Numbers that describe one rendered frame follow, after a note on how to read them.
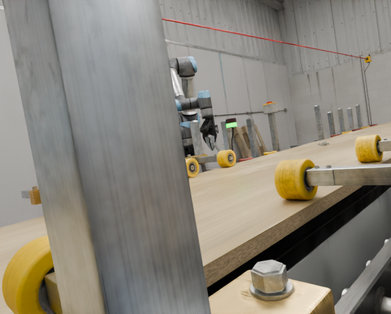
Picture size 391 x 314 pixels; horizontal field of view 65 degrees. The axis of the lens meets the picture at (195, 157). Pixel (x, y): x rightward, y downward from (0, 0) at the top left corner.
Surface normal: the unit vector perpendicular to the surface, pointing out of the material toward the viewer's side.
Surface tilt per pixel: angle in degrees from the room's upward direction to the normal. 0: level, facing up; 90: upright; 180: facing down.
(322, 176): 90
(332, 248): 90
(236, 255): 90
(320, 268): 90
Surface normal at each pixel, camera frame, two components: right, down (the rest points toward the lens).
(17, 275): -0.68, -0.43
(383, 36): -0.63, 0.14
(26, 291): 0.69, -0.07
